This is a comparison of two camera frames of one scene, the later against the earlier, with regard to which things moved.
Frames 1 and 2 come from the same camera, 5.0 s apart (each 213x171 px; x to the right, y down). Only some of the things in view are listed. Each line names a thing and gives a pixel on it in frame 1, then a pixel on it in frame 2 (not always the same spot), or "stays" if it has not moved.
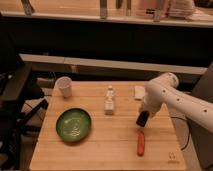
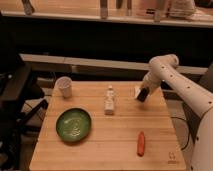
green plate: [73, 124] stays
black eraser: [142, 118] → [143, 94]
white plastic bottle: [109, 102] stays
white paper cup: [65, 83] stays
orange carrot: [141, 144] stays
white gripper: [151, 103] → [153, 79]
